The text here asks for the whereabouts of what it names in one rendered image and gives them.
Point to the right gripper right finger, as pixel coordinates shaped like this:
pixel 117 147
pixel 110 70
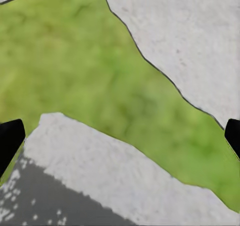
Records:
pixel 232 134

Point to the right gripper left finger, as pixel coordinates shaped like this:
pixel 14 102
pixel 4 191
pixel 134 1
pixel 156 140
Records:
pixel 12 135

